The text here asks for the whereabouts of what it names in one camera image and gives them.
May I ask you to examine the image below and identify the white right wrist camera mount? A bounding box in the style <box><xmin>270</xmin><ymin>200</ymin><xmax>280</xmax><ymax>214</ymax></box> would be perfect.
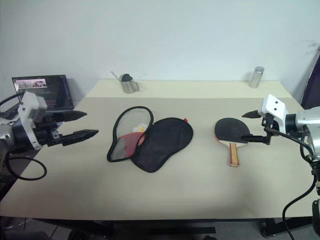
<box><xmin>257</xmin><ymin>94</ymin><xmax>290</xmax><ymax>135</ymax></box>

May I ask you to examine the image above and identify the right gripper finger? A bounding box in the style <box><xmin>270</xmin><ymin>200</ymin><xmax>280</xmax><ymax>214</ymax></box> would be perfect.
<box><xmin>241</xmin><ymin>109</ymin><xmax>262</xmax><ymax>120</ymax></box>
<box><xmin>239</xmin><ymin>133</ymin><xmax>268</xmax><ymax>146</ymax></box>

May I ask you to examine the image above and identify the black table frame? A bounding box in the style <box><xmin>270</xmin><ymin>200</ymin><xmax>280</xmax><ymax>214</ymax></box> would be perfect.
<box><xmin>24</xmin><ymin>216</ymin><xmax>320</xmax><ymax>240</ymax></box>

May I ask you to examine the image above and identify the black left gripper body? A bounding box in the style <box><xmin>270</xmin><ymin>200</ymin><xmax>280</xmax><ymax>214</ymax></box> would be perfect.
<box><xmin>33</xmin><ymin>112</ymin><xmax>64</xmax><ymax>149</ymax></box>

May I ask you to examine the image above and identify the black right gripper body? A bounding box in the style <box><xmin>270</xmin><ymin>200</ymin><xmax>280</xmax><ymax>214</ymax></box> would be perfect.
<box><xmin>259</xmin><ymin>112</ymin><xmax>280</xmax><ymax>146</ymax></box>

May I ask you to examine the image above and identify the silver metal canister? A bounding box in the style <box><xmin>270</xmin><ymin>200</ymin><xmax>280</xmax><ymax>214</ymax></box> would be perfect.
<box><xmin>248</xmin><ymin>66</ymin><xmax>266</xmax><ymax>89</ymax></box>

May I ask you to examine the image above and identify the dark upright panel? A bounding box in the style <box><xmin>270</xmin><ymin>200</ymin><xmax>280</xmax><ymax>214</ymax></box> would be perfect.
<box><xmin>299</xmin><ymin>44</ymin><xmax>320</xmax><ymax>111</ymax></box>

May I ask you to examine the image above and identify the white plush keychain charm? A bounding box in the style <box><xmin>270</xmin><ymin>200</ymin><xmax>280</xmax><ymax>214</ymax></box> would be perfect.
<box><xmin>132</xmin><ymin>121</ymin><xmax>147</xmax><ymax>134</ymax></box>

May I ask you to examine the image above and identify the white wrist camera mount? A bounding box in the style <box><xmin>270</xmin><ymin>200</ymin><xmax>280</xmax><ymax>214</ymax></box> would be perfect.
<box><xmin>17</xmin><ymin>91</ymin><xmax>48</xmax><ymax>151</ymax></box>
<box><xmin>257</xmin><ymin>94</ymin><xmax>290</xmax><ymax>135</ymax></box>

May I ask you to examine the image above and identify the steel watering can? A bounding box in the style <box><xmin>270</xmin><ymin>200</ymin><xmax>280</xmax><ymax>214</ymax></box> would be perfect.
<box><xmin>110</xmin><ymin>70</ymin><xmax>141</xmax><ymax>94</ymax></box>

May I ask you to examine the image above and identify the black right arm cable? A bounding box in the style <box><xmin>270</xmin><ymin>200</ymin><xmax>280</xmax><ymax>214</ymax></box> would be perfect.
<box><xmin>264</xmin><ymin>126</ymin><xmax>320</xmax><ymax>240</ymax></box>

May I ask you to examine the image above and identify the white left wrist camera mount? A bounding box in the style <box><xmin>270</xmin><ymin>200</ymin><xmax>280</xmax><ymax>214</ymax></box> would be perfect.
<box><xmin>17</xmin><ymin>91</ymin><xmax>48</xmax><ymax>151</ymax></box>

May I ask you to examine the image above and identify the black table tennis paddle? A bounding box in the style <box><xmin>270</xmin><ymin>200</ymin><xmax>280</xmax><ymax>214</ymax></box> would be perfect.
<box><xmin>214</xmin><ymin>117</ymin><xmax>251</xmax><ymax>168</ymax></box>

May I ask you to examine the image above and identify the black open laptop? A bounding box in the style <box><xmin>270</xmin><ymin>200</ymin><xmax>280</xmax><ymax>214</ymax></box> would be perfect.
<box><xmin>11</xmin><ymin>74</ymin><xmax>75</xmax><ymax>112</ymax></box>

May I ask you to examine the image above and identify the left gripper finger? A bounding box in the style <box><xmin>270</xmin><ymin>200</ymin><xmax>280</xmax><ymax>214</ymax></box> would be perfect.
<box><xmin>61</xmin><ymin>129</ymin><xmax>100</xmax><ymax>147</ymax></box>
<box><xmin>56</xmin><ymin>110</ymin><xmax>88</xmax><ymax>124</ymax></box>

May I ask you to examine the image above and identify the black mesh paddle case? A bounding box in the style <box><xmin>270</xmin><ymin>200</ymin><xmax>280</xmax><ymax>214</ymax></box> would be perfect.
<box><xmin>106</xmin><ymin>105</ymin><xmax>195</xmax><ymax>174</ymax></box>

